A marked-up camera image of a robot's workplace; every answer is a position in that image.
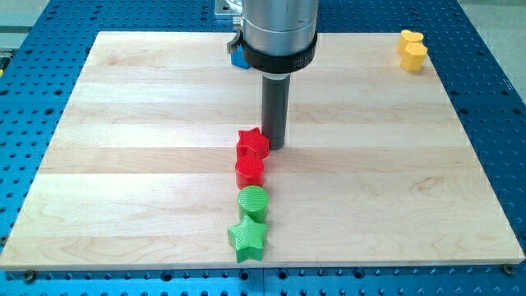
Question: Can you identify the blue block behind arm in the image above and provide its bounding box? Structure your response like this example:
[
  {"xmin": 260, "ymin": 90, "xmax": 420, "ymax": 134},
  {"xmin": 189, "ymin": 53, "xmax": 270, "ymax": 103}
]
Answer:
[{"xmin": 230, "ymin": 47, "xmax": 250, "ymax": 69}]

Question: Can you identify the silver metal bracket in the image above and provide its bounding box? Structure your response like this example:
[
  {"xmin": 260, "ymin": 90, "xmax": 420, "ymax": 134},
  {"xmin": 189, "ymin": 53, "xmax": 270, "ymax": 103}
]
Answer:
[{"xmin": 214, "ymin": 0, "xmax": 242, "ymax": 19}]

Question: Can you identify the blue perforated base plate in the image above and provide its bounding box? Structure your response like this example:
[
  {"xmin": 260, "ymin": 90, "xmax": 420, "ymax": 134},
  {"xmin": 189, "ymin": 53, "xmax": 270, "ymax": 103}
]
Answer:
[{"xmin": 1, "ymin": 0, "xmax": 525, "ymax": 295}]

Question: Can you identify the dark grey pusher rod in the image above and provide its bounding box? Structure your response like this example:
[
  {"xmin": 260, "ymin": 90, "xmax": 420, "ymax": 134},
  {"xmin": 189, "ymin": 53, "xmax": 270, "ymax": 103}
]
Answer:
[{"xmin": 261, "ymin": 74, "xmax": 290, "ymax": 150}]

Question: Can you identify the green cylinder block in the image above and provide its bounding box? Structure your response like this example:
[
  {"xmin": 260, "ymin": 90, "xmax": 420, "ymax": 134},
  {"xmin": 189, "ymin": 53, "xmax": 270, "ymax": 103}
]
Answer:
[{"xmin": 238, "ymin": 185, "xmax": 269, "ymax": 223}]

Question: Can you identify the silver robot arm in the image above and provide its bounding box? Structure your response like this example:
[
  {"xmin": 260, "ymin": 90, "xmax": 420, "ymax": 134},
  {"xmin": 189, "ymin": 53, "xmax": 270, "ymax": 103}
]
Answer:
[{"xmin": 227, "ymin": 0, "xmax": 318, "ymax": 81}]

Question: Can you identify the green star block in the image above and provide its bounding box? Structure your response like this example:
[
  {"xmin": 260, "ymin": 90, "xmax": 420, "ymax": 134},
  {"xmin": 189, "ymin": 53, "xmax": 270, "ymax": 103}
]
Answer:
[{"xmin": 228, "ymin": 215, "xmax": 268, "ymax": 263}]

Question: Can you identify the yellow hexagon block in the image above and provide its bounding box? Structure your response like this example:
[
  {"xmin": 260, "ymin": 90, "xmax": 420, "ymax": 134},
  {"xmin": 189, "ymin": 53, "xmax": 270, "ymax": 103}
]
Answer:
[{"xmin": 400, "ymin": 43, "xmax": 427, "ymax": 72}]

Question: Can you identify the red cylinder block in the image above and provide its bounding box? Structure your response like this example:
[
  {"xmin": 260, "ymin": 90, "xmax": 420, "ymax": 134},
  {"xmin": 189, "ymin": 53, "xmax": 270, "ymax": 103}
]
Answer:
[{"xmin": 235, "ymin": 155, "xmax": 265, "ymax": 189}]

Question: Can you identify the red star block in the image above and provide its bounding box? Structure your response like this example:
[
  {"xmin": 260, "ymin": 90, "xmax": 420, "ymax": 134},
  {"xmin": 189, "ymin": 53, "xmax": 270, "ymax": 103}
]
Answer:
[{"xmin": 236, "ymin": 127, "xmax": 270, "ymax": 160}]

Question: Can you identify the light wooden board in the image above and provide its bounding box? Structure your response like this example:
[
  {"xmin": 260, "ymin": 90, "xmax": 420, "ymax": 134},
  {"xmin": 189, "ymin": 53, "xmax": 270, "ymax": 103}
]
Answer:
[{"xmin": 1, "ymin": 32, "xmax": 524, "ymax": 271}]

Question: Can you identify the yellow heart block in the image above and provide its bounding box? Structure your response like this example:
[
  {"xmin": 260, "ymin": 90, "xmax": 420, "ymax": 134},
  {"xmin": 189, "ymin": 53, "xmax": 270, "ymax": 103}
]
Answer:
[{"xmin": 396, "ymin": 30, "xmax": 424, "ymax": 54}]

